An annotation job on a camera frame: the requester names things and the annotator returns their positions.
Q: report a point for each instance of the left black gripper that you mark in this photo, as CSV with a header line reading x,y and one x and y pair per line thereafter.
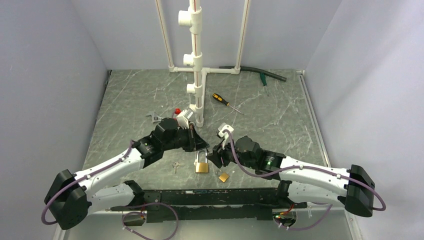
x,y
195,142

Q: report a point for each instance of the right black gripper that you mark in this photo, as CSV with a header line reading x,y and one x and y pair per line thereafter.
x,y
215,156

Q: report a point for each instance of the small brass padlock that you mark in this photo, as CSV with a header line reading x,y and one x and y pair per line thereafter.
x,y
222,176

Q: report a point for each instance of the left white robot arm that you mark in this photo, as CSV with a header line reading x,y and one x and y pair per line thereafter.
x,y
73,196

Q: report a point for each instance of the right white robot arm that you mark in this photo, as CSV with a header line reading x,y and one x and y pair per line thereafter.
x,y
301,182

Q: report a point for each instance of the silver key bunch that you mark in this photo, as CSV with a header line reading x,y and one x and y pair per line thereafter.
x,y
176,165

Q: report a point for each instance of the large brass padlock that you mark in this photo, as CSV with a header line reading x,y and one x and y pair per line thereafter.
x,y
201,162

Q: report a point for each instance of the yellow black screwdriver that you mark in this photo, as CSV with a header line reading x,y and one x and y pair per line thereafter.
x,y
221,100

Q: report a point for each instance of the green screwdriver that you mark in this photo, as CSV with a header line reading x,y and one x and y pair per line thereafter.
x,y
264,82

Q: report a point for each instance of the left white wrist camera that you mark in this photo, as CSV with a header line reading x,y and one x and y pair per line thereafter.
x,y
183,117

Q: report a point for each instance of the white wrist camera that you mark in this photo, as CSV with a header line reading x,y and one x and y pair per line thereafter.
x,y
223,133
183,117

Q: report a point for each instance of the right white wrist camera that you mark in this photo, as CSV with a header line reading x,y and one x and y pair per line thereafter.
x,y
223,133

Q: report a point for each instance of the red handled adjustable wrench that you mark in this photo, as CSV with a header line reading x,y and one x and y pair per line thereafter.
x,y
155,118

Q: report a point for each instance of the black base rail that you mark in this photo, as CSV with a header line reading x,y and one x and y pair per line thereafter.
x,y
210,204

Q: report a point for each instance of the aluminium frame rail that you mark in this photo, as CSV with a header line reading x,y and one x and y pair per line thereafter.
x,y
316,222

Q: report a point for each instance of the white PVC pipe frame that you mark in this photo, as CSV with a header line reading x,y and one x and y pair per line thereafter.
x,y
192,18

